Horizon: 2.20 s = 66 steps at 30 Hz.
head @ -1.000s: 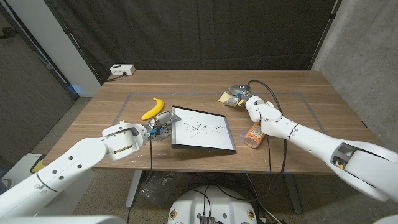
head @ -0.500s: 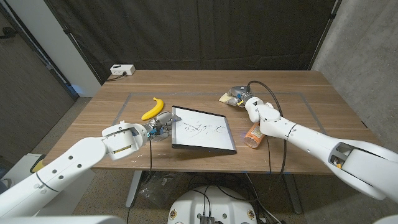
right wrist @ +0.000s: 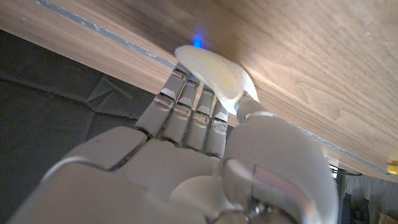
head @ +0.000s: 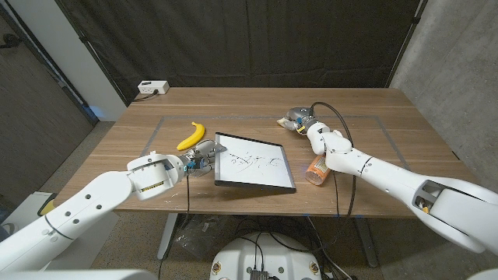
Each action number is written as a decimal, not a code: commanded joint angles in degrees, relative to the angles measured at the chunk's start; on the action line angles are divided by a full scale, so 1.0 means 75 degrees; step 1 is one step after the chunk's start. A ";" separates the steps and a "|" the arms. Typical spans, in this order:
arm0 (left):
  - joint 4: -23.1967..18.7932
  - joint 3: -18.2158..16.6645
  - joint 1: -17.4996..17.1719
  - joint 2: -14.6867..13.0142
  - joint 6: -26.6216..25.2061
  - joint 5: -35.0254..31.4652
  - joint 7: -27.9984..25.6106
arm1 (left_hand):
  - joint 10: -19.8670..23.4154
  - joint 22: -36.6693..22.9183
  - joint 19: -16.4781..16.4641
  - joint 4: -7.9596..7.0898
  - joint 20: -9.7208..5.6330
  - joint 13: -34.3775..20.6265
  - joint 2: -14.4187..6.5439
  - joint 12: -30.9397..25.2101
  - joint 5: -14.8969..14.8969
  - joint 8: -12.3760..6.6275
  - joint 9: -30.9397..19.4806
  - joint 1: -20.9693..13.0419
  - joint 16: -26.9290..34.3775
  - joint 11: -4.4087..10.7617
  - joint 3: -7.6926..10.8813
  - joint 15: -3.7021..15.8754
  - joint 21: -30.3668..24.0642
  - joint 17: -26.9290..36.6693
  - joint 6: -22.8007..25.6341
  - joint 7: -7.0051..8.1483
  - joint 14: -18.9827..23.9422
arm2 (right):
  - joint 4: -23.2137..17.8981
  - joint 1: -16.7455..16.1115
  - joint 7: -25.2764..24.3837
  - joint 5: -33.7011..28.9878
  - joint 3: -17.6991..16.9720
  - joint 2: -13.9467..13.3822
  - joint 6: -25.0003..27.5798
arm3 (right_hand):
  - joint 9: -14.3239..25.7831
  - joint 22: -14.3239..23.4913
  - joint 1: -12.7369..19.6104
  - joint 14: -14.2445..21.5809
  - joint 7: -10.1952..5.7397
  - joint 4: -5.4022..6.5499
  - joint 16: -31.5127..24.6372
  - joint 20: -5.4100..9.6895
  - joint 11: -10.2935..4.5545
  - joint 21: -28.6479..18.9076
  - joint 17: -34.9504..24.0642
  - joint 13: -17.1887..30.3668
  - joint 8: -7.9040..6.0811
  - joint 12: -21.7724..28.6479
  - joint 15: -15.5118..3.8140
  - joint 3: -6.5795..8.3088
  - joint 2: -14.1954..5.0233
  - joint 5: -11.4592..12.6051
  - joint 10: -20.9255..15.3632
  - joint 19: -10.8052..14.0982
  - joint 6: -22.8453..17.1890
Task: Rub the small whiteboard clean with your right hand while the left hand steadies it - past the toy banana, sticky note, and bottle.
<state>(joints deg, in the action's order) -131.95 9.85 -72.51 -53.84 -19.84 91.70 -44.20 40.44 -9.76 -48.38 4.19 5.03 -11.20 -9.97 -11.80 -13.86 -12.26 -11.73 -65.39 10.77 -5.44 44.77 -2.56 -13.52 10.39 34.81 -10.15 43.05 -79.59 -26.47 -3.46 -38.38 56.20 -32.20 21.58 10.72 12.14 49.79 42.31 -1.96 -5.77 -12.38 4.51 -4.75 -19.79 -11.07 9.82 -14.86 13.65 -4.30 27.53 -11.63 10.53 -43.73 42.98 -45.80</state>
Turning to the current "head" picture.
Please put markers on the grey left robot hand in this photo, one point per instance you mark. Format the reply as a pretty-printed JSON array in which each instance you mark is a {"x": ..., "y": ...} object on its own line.
[{"x": 202, "y": 155}]

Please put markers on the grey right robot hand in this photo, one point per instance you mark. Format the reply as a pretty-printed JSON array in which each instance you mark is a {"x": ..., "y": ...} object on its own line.
[{"x": 299, "y": 118}]

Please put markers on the pale yellow sponge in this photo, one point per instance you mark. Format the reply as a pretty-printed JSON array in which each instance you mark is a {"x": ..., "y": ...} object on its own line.
[{"x": 281, "y": 123}]

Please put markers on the small black-framed whiteboard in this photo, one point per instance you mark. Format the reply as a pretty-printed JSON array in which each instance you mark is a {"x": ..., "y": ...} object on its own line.
[{"x": 253, "y": 171}]

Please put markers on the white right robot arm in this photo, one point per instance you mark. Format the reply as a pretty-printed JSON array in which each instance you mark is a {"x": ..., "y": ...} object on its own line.
[{"x": 389, "y": 179}]

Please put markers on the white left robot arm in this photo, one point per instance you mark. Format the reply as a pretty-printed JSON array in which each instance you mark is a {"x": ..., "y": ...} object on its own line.
[{"x": 89, "y": 202}]

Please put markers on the yellow toy banana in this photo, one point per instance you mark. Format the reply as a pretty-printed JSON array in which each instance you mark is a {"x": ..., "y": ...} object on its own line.
[{"x": 191, "y": 139}]

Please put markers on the orange plastic bottle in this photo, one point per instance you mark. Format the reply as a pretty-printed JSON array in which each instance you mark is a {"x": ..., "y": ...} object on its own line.
[{"x": 316, "y": 173}]

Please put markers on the clear plastic bag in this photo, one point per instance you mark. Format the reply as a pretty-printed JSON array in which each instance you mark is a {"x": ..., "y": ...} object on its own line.
[{"x": 198, "y": 237}]

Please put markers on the white power strip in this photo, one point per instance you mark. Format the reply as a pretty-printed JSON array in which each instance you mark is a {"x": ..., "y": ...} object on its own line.
[{"x": 152, "y": 86}]

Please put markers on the grey table leg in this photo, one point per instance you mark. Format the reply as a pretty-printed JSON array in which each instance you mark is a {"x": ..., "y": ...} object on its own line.
[
  {"x": 168, "y": 237},
  {"x": 366, "y": 245}
]

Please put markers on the black backdrop curtain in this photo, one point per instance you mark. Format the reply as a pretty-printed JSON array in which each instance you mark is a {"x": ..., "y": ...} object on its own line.
[{"x": 253, "y": 39}]

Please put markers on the white robot torso base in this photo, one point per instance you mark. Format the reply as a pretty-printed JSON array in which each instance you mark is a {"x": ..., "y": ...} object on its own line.
[{"x": 237, "y": 256}]

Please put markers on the black backdrop stand pole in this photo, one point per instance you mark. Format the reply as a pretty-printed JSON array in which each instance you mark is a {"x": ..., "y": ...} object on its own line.
[
  {"x": 91, "y": 50},
  {"x": 407, "y": 39}
]

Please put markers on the yellow floor object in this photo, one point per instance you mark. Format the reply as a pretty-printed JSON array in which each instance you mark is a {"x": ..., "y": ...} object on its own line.
[{"x": 46, "y": 208}]

